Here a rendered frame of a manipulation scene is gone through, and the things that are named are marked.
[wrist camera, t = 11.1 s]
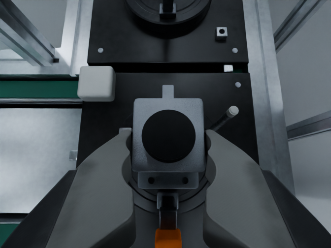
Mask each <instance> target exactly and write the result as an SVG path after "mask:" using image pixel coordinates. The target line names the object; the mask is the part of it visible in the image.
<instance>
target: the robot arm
mask: <svg viewBox="0 0 331 248"><path fill-rule="evenodd" d="M132 134H133V132H132V130H129V129H127V130H124V131H122V132H121V133H119V134H118V135H117V136H115V137H114V138H112V139H111V140H109V141H108V142H106V143H105V144H103V145H102V146H101V147H99V148H98V149H96V150H95V151H94V152H93V153H92V154H90V155H89V156H88V157H87V158H86V159H85V160H84V161H83V162H82V163H81V164H80V165H79V166H78V167H77V168H76V169H75V170H69V171H68V172H67V173H66V174H65V175H64V176H63V177H62V178H61V179H60V180H59V181H58V182H57V183H56V185H55V186H54V187H53V188H52V189H51V190H50V191H49V192H48V193H47V194H46V195H45V196H44V197H43V199H42V200H41V201H40V202H39V203H38V204H37V205H36V206H35V207H34V208H33V209H32V210H31V211H30V213H29V214H28V215H27V216H26V217H25V218H24V219H23V220H22V221H21V222H20V223H19V225H18V226H17V227H16V228H15V229H14V231H13V232H12V233H11V234H10V235H9V237H8V238H7V239H6V241H5V242H4V243H3V245H2V246H1V248H130V247H131V246H132V245H133V244H134V242H135V240H136V224H135V211H134V202H133V193H132V188H131V187H130V186H129V185H128V182H129V180H130V179H131V177H132V168H131V156H132ZM204 139H205V156H206V158H207V164H206V172H205V176H206V178H207V179H208V181H209V182H210V184H211V185H210V186H209V187H208V188H207V190H206V197H205V205H204V213H203V240H204V242H205V243H206V245H207V246H208V247H209V248H331V234H330V233H329V232H328V231H327V229H326V228H325V227H324V226H323V225H322V224H321V223H320V222H319V221H318V220H317V219H316V218H315V217H314V216H313V215H312V214H311V213H310V212H309V211H308V210H307V209H306V208H305V206H304V205H303V204H302V203H301V202H300V201H299V200H298V199H297V198H296V197H295V196H294V195H293V194H292V193H291V192H290V191H289V190H288V189H287V188H286V187H285V186H284V185H283V184H282V183H281V182H280V181H279V180H278V179H277V178H276V177H275V175H274V174H273V173H272V172H271V171H269V170H263V169H262V168H261V167H260V166H259V165H258V164H257V163H256V162H255V161H254V160H253V159H252V158H251V157H250V156H249V155H248V154H246V153H245V152H244V151H243V150H241V149H240V148H239V147H237V146H236V145H234V144H233V143H231V142H230V141H228V140H227V139H225V138H224V137H222V136H221V135H219V134H218V133H216V132H215V131H213V130H210V129H207V130H205V131H204Z"/></svg>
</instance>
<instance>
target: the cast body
mask: <svg viewBox="0 0 331 248"><path fill-rule="evenodd" d="M132 132H133V134H132V165H131V168H132V170H133V171H135V172H138V188H140V189H196V188H198V186H199V172H203V171H204V170H205V168H206V162H205V139H204V116H203V101H202V99H200V98H174V85H163V86H162V98H137V99H135V101H134V104H133V129H132Z"/></svg>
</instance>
